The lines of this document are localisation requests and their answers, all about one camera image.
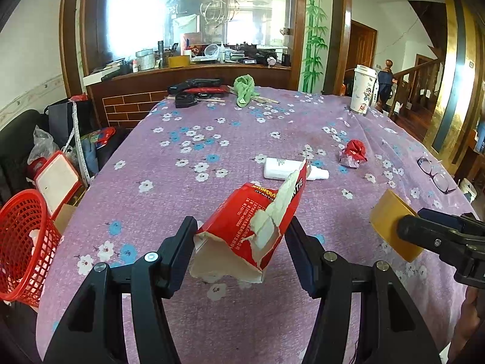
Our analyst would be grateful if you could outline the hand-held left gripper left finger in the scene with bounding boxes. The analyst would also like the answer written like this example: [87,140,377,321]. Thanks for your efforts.
[43,216,198,364]

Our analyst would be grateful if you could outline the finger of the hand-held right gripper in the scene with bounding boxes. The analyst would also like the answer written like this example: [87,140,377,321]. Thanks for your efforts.
[396,214,467,259]
[418,207,480,226]

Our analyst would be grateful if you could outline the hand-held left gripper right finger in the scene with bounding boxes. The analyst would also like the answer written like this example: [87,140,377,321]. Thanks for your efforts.
[284,218,442,364]

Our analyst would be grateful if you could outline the brown tape roll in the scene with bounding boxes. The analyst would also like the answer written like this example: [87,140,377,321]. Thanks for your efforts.
[369,189,423,263]

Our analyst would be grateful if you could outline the torn red cardboard box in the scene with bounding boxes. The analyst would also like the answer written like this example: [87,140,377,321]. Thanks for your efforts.
[189,158,307,285]

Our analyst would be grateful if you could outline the red plastic basket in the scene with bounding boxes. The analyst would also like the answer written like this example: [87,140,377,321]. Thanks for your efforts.
[0,189,63,308]

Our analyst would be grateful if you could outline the person's right forearm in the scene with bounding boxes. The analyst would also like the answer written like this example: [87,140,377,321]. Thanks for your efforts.
[450,285,482,364]

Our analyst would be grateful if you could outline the purple eyeglasses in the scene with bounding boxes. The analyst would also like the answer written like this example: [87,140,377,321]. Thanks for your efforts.
[417,157,457,194]

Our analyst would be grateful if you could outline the purple floral tablecloth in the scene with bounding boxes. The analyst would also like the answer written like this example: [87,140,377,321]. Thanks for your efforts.
[36,85,482,364]

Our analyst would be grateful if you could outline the white plastic bottle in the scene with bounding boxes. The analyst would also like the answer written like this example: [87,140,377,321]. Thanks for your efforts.
[263,157,329,181]

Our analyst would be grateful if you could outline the crumpled red wrapper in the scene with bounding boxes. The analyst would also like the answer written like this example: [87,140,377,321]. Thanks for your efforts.
[338,139,368,168]

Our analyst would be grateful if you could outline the wooden stair railing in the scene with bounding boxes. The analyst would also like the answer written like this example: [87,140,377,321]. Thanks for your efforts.
[379,59,444,122]

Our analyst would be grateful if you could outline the red framed white board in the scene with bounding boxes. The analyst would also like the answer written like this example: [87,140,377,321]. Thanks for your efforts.
[33,150,82,218]

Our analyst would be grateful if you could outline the red and green package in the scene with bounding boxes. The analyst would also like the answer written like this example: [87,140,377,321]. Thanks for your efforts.
[81,127,116,148]

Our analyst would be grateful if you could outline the dark blue cloth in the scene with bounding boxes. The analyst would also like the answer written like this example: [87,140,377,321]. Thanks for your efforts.
[377,70,395,95]

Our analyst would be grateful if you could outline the white paper cup with cartoon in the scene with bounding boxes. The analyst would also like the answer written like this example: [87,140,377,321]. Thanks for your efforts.
[349,64,378,115]

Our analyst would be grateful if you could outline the white measuring tape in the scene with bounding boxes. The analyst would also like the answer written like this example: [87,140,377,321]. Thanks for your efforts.
[64,100,92,188]

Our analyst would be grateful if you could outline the black pouch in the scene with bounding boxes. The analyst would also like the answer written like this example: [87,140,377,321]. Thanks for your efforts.
[174,93,198,109]

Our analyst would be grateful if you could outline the wooden counter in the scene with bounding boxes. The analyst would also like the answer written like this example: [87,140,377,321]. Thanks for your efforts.
[83,62,292,130]

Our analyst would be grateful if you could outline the red and black tool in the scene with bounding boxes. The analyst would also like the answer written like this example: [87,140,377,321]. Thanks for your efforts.
[184,87,228,96]

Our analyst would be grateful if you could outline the black power tool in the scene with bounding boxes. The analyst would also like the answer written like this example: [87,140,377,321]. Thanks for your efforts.
[168,78,222,95]

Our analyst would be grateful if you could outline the grey plastic bag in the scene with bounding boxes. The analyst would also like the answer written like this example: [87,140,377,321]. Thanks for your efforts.
[27,125,59,165]

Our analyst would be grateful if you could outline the black bag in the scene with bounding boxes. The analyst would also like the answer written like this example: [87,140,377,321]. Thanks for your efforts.
[43,99,95,152]

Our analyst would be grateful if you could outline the green cloth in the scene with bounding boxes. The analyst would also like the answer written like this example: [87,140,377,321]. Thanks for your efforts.
[233,75,256,107]

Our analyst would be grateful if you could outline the wooden door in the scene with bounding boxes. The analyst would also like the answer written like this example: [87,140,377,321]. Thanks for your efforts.
[343,21,377,84]

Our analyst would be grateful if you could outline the metal tin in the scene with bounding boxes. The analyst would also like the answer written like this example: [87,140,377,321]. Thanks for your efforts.
[135,49,157,71]

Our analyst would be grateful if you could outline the bamboo wall painting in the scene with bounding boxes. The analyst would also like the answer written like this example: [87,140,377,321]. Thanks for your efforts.
[299,0,330,93]

